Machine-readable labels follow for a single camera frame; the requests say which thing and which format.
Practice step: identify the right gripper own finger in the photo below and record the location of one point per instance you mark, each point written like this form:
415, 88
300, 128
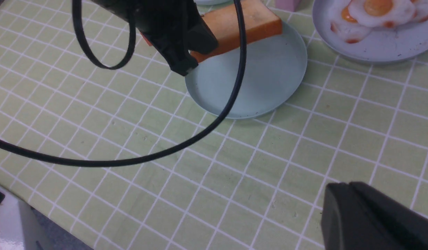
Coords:
357, 216

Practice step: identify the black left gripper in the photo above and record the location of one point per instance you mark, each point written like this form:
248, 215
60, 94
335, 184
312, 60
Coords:
174, 27

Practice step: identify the fried egg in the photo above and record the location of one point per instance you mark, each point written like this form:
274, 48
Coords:
344, 25
382, 13
421, 13

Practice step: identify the salmon red cube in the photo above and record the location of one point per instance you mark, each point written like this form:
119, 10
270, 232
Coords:
146, 40

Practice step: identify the green checked tablecloth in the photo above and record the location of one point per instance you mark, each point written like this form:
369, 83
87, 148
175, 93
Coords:
252, 184

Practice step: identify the teal centre plate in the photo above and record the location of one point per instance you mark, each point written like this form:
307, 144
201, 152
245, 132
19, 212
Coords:
275, 68

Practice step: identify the pink cube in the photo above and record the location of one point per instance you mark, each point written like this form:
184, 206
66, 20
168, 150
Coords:
287, 5

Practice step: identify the grey egg plate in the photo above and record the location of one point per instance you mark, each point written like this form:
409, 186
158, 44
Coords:
381, 46

